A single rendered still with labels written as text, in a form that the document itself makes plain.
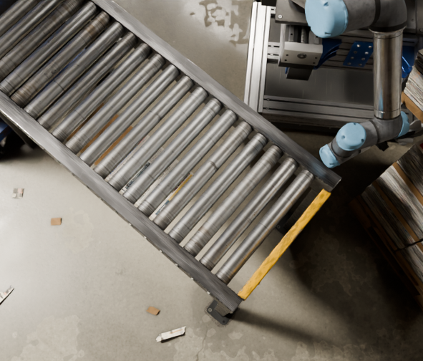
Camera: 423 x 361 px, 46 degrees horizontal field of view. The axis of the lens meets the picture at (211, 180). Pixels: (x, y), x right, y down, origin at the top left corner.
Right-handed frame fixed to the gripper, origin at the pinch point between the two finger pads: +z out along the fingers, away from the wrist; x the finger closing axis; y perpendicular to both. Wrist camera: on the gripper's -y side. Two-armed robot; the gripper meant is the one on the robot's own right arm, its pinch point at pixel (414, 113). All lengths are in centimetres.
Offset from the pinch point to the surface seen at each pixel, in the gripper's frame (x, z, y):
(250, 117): 25, -47, 5
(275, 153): 10.9, -46.5, 0.7
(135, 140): 36, -84, 8
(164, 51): 59, -61, 15
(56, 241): 63, -136, -67
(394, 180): -5.5, -5.8, -29.8
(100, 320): 23, -133, -79
